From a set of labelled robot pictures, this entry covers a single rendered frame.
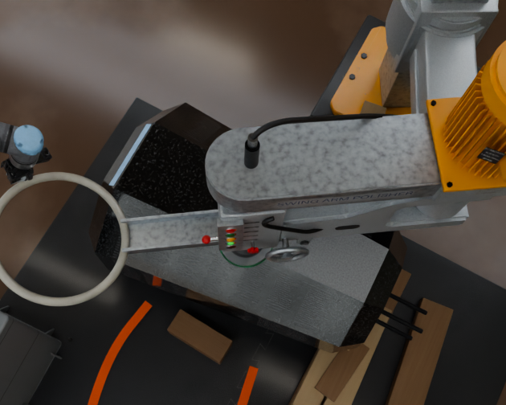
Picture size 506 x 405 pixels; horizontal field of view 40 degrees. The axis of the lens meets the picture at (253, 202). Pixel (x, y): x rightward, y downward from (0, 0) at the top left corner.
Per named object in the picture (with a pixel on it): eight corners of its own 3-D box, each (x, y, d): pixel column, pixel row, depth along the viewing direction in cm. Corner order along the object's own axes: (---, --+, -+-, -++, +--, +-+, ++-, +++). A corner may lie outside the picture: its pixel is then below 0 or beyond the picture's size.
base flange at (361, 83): (373, 26, 317) (376, 21, 313) (471, 73, 311) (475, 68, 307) (325, 111, 303) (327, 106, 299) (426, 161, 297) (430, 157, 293)
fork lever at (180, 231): (307, 194, 257) (308, 190, 253) (313, 245, 251) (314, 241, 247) (122, 213, 256) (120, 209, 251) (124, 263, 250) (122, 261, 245)
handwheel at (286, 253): (303, 234, 246) (308, 222, 232) (307, 261, 243) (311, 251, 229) (261, 238, 245) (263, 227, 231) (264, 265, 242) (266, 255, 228)
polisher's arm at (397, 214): (444, 182, 261) (490, 128, 214) (455, 240, 254) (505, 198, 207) (250, 198, 256) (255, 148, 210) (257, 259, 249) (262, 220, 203)
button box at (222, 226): (242, 240, 234) (242, 216, 207) (242, 248, 233) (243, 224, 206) (218, 243, 233) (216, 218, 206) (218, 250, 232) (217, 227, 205)
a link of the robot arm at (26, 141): (15, 118, 212) (48, 128, 215) (11, 135, 223) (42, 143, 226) (8, 145, 208) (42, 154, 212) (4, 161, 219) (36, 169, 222)
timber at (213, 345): (169, 333, 343) (166, 329, 332) (181, 312, 347) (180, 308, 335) (220, 365, 339) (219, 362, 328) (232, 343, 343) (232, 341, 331)
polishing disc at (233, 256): (246, 203, 277) (247, 202, 276) (283, 241, 272) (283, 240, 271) (207, 238, 272) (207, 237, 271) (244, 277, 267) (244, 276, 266)
